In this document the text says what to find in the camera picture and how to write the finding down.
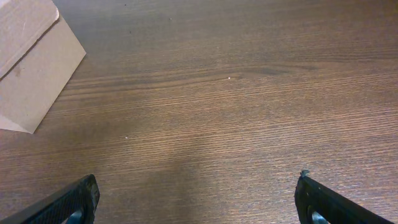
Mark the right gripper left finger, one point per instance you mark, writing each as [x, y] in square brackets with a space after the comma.
[75, 203]

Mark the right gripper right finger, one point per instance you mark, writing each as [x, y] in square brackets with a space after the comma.
[316, 203]

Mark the cardboard box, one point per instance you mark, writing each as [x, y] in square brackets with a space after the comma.
[39, 54]

